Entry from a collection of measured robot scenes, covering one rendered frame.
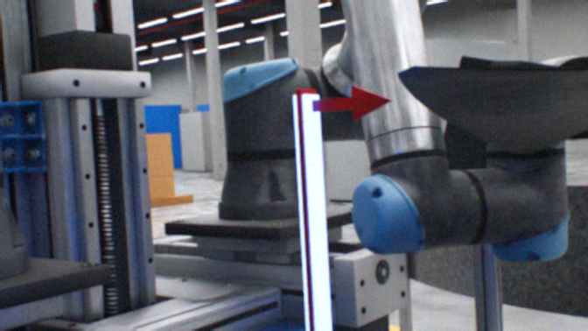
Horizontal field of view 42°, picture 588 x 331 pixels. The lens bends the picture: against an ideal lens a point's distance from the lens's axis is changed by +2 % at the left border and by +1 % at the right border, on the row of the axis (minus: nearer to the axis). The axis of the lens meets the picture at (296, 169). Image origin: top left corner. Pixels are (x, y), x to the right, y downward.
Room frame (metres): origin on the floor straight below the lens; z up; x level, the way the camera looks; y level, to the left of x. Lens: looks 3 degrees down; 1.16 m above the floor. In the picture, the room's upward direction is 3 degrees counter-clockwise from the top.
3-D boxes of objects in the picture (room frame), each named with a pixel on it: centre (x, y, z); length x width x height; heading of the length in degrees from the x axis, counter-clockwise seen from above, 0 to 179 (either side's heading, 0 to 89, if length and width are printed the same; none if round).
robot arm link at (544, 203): (0.76, -0.22, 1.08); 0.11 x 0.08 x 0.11; 110
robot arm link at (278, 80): (1.14, 0.04, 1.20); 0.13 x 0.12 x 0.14; 110
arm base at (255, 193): (1.14, 0.05, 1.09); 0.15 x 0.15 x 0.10
